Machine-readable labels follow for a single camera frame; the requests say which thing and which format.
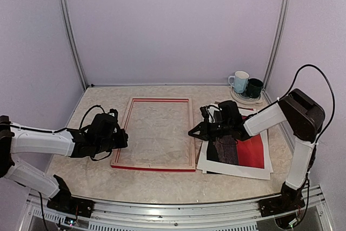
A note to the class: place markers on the aluminium front rail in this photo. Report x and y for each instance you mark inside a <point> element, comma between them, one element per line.
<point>113,215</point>

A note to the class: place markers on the aluminium corner post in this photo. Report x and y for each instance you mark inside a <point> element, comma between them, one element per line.
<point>276,43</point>
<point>72,44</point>

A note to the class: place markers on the white plate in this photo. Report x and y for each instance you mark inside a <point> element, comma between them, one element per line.
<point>245,99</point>

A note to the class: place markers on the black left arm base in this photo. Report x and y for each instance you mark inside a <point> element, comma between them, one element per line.
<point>71,205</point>

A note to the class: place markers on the dark green mug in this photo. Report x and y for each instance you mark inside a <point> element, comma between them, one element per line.
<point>254,88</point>

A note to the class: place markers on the left aluminium corner post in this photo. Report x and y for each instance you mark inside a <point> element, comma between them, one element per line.
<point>72,44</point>

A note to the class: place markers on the red wooden picture frame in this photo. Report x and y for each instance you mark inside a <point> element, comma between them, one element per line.
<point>158,135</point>

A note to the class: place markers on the brown frame backing board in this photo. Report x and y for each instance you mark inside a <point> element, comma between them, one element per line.
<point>215,104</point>

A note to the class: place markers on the red sunset photo white border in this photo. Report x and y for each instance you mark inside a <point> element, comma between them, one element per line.
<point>225,155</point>

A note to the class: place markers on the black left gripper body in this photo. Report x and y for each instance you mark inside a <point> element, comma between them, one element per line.
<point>106,144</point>

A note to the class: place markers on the light blue mug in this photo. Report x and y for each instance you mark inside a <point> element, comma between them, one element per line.
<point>239,81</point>

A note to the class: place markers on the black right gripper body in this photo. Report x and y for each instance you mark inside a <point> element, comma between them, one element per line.
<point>219,130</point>

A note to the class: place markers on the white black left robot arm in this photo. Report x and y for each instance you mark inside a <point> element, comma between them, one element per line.
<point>73,143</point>

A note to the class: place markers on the right aluminium corner post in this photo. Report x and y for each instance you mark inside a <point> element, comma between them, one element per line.
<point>276,43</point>

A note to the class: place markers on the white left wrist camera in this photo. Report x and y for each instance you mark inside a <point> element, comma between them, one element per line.
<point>113,115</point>

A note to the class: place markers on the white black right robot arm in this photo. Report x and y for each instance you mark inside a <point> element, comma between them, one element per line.
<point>304,116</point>

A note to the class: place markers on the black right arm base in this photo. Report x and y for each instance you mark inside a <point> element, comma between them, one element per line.
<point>288,200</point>

